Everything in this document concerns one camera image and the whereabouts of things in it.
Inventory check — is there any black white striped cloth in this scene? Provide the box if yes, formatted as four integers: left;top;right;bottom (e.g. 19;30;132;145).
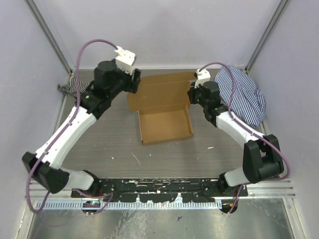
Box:
57;77;93;98

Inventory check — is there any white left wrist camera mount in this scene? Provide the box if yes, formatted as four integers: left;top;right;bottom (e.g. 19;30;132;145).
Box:
114;46;136;75

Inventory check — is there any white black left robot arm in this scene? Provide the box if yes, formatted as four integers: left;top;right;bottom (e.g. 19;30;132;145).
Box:
22;60;141;198

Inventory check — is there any brown cardboard box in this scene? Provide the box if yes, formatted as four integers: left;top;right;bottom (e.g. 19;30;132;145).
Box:
127;72;194;145

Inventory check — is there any aluminium corner post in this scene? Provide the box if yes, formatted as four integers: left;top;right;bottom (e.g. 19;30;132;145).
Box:
24;0;75;74
244;0;290;73

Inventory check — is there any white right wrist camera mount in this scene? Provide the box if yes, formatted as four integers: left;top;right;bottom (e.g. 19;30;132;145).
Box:
191;69;211;88

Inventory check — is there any white slotted cable duct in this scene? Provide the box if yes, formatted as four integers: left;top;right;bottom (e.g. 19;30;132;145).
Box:
43;199;222;210

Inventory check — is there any aluminium rail beam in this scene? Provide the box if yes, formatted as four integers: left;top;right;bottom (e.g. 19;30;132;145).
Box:
29;179;296;199

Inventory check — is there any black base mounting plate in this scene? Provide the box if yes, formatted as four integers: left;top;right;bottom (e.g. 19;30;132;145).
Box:
71;178;249;203

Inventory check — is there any blue white striped cloth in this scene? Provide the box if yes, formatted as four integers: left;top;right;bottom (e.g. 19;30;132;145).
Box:
214;65;266;128

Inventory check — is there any right aluminium corner post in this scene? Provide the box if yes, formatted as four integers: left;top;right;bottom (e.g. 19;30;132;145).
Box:
244;0;290;73

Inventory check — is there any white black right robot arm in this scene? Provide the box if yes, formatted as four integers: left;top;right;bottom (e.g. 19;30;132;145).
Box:
187;81;284;197

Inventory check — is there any left aluminium corner post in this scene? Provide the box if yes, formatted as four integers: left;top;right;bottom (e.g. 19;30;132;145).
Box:
24;0;75;74

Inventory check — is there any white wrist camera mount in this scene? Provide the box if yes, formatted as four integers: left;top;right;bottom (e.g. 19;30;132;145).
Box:
114;46;136;75
191;69;211;88

